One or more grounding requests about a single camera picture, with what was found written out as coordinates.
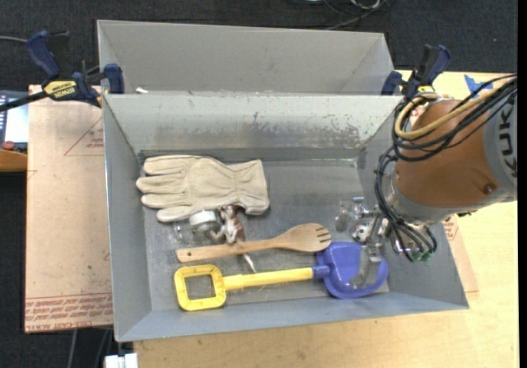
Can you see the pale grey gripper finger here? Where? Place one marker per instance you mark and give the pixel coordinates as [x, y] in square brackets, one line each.
[360, 271]
[374, 269]

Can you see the yellow and blue toy shovel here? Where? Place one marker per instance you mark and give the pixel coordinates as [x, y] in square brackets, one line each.
[346, 267]

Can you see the clear glass object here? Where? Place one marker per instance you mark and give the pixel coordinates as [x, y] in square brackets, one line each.
[349, 212]

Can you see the wooden slotted spoon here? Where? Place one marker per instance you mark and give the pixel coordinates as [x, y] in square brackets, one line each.
[288, 239]

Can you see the brown and white toy animal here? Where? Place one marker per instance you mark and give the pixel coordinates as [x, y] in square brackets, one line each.
[232, 226]

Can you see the grey metal bin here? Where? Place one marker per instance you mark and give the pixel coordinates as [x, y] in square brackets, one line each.
[247, 131]

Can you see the clear jar with white lid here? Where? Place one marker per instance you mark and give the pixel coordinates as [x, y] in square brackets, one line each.
[202, 219]

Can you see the beige leather work glove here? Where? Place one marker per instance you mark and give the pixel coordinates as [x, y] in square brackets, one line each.
[201, 185]

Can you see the small white scrap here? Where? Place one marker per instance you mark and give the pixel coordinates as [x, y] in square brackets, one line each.
[142, 90]

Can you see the brown cardboard board red print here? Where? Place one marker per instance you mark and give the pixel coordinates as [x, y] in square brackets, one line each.
[66, 214]

